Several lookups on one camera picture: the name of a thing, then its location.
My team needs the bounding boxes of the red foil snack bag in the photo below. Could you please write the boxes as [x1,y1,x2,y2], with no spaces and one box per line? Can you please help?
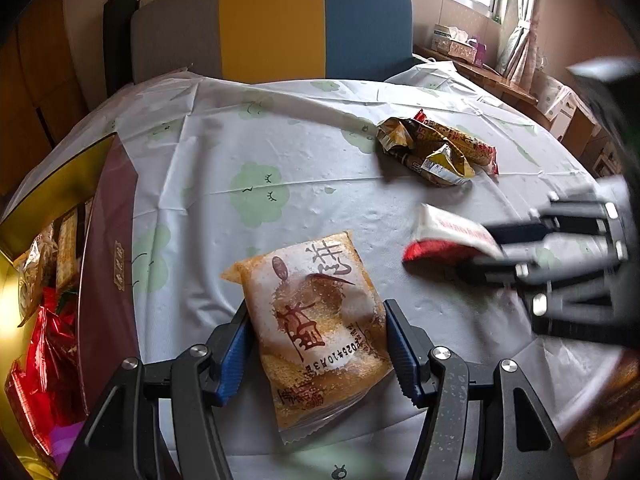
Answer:
[4,287,85,457]

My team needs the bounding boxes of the long red yellow snack bar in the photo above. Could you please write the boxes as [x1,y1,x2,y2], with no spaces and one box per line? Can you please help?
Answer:
[413,110,499,176]

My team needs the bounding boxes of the crumpled gold yellow snack bag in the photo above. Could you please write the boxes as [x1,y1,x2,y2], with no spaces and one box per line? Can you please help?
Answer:
[376,117,475,186]

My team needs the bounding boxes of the red white snack packet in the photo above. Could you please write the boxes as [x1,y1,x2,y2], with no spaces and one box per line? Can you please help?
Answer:
[402,204,503,263]

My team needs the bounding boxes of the brown rice cracker packet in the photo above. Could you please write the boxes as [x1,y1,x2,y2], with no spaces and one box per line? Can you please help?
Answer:
[221,231,392,443]

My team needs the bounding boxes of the pink floral curtain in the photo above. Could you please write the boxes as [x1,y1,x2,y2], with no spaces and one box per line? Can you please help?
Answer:
[496,0,544,91]

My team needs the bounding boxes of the grey yellow blue chair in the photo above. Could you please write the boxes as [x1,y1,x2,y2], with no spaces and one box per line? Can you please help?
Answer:
[103,0,418,96]

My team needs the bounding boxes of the white green cloud tablecloth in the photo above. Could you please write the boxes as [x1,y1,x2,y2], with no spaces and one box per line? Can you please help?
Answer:
[0,58,626,480]

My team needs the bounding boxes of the tissue box on shelf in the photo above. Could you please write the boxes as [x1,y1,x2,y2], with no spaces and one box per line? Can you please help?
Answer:
[432,24,486,67]

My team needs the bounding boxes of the cracker packet in box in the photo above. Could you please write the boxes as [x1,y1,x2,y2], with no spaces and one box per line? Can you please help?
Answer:
[55,198,93,294]

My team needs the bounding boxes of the wooden side shelf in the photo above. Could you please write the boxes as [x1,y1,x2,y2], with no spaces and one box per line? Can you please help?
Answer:
[413,44,538,105]

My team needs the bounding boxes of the purple item in box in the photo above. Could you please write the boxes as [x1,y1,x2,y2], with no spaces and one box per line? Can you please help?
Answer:
[50,422,84,470]

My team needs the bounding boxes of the pumpkin seeds yellow clear bag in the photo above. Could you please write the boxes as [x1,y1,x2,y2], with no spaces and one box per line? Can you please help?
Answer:
[13,223,58,327]

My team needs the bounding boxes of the maroon gold gift box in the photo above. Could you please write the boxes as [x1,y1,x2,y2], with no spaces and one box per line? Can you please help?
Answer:
[0,131,141,480]

